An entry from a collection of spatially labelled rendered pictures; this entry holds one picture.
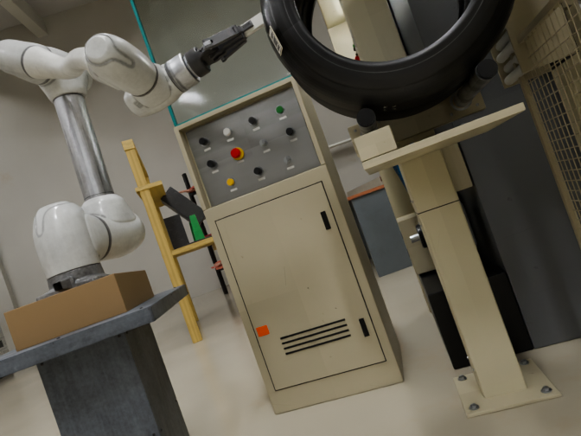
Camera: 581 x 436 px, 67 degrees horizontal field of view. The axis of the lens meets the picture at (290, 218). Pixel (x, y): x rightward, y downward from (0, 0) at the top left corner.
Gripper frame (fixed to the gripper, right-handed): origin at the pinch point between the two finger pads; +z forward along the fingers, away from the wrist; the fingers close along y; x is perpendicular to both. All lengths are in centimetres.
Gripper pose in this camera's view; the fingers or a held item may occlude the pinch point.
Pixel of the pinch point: (253, 24)
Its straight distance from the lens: 127.3
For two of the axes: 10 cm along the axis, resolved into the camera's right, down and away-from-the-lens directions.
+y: 2.1, -0.6, 9.8
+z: 8.6, -4.7, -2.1
